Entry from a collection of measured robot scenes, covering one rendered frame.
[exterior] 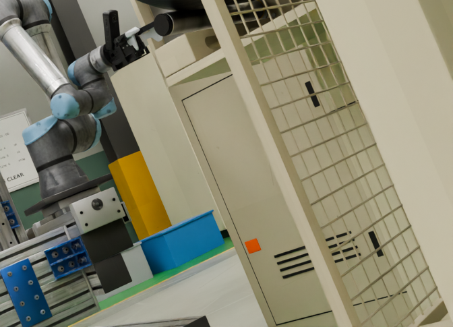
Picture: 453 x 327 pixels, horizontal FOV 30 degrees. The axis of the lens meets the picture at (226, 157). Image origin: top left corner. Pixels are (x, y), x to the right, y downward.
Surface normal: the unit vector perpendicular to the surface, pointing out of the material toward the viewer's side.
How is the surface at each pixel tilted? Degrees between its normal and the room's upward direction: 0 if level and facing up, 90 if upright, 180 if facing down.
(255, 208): 90
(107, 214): 90
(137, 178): 90
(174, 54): 90
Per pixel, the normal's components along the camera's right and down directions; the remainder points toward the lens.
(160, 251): -0.69, 0.28
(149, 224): 0.46, -0.21
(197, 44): 0.73, -0.32
